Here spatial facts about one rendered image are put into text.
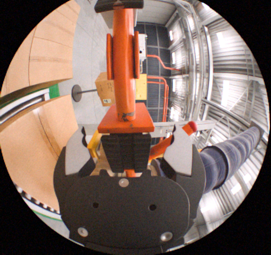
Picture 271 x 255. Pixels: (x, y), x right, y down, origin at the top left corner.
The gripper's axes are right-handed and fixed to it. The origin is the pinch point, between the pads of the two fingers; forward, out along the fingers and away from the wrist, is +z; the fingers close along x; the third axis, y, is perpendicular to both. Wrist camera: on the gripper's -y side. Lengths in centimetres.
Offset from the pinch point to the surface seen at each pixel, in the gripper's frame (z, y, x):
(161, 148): -0.7, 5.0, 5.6
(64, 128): 13.3, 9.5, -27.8
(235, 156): -5.1, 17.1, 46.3
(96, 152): 6.1, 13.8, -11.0
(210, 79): 148, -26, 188
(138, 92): 719, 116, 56
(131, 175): -3.0, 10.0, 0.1
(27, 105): 16, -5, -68
